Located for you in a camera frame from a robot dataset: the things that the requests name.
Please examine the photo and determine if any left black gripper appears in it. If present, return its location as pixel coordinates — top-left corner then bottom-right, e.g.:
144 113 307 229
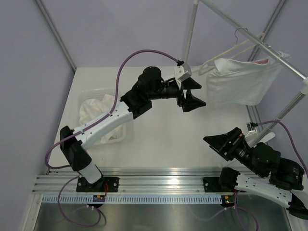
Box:
148 77 206 111

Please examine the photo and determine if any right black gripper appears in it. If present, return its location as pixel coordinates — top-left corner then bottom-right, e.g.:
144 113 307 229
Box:
203 126 264 176

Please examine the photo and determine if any white skirt pink hanger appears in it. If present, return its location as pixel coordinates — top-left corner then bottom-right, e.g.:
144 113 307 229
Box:
205 56 283 107

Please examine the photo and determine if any pink plastic hanger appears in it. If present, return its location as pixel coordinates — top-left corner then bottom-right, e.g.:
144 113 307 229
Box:
252 59 269 65

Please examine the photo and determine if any cream plastic hanger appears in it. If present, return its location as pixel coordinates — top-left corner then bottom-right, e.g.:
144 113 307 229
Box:
198 29 255 76

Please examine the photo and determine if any cream white skirt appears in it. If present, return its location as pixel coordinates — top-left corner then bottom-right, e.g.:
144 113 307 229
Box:
77 90 126 145

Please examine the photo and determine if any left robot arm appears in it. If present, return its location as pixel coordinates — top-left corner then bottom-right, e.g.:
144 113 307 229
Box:
60 64 206 193

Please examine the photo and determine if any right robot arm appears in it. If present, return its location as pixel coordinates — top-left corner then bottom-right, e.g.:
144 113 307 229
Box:
203 128 308 220

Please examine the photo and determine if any silver clothes rack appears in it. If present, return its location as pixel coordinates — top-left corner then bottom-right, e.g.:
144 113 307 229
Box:
182 0 308 142

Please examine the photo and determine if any white plastic basket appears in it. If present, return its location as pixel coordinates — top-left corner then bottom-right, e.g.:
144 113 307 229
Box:
78 87 128 145

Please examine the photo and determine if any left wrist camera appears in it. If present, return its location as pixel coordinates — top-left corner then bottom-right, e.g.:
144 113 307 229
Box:
174 60 192 84

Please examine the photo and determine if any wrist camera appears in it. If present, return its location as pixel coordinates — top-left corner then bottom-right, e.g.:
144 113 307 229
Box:
174 60 192 84
246 122 259 135

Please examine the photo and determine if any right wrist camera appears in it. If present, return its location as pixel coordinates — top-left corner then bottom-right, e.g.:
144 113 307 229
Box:
246 122 259 135

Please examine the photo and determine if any white slotted cable duct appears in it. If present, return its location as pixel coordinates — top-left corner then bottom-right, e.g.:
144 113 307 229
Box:
42 194 222 205

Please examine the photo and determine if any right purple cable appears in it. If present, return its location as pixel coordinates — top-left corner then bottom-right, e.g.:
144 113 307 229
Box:
255 120 308 179

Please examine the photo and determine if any purple cable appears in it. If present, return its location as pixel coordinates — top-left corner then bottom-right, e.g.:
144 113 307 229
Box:
45 49 181 226
255 120 308 179

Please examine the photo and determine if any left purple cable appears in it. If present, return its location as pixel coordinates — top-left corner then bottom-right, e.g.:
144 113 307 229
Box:
45 49 181 226

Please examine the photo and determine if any aluminium mounting rail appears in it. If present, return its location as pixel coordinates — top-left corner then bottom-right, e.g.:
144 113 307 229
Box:
32 167 221 195

